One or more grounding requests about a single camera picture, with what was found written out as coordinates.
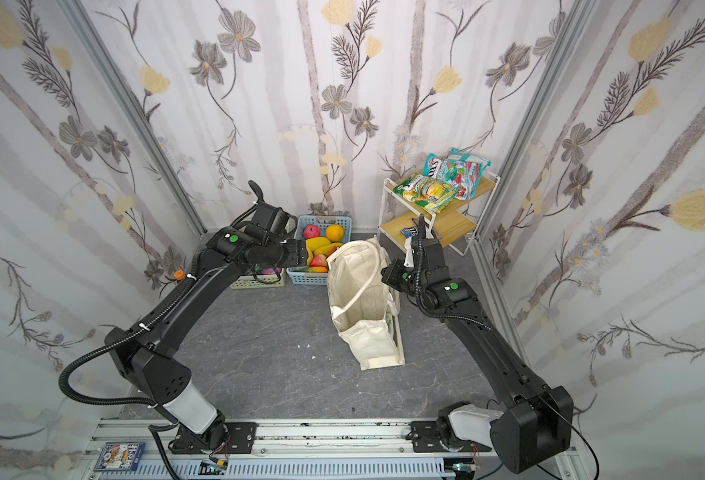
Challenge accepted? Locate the green white snack bag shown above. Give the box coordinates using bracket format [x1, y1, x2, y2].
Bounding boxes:
[421, 154, 443, 178]

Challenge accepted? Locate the blue plastic basket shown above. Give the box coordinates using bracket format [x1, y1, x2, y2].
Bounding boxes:
[288, 215, 352, 286]

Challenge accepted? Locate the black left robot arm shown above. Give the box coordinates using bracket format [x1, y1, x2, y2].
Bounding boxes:
[58, 227, 308, 453]

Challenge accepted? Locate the orange fruit toy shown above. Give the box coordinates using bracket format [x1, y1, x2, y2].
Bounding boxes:
[326, 224, 346, 243]

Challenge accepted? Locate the green plastic basket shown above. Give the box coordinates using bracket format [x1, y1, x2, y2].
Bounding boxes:
[230, 269, 286, 290]

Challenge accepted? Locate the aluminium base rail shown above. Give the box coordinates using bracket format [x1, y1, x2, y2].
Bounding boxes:
[72, 419, 515, 479]

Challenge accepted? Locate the cream canvas tote bag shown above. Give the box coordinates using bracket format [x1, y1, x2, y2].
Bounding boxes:
[328, 237, 405, 371]

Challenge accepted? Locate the blue card box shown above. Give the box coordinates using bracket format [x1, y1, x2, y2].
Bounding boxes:
[94, 442, 146, 473]

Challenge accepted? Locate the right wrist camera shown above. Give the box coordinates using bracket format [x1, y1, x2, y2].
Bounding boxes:
[405, 215, 445, 278]

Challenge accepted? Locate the blue candy bag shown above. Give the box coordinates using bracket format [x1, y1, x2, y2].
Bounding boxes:
[400, 227, 418, 238]

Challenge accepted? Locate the white wire wooden shelf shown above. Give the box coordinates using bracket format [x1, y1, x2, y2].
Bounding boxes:
[375, 170, 502, 257]

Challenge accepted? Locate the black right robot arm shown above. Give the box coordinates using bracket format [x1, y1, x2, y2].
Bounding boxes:
[381, 260, 574, 474]

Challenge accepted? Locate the teal pink snack bag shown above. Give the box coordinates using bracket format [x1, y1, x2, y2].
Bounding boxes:
[437, 148, 491, 200]

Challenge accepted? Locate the yellow mango toy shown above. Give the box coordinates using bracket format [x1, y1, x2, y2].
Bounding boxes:
[306, 236, 332, 253]

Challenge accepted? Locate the green yellow snack bag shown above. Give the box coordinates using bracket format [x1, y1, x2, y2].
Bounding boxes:
[393, 174, 458, 213]

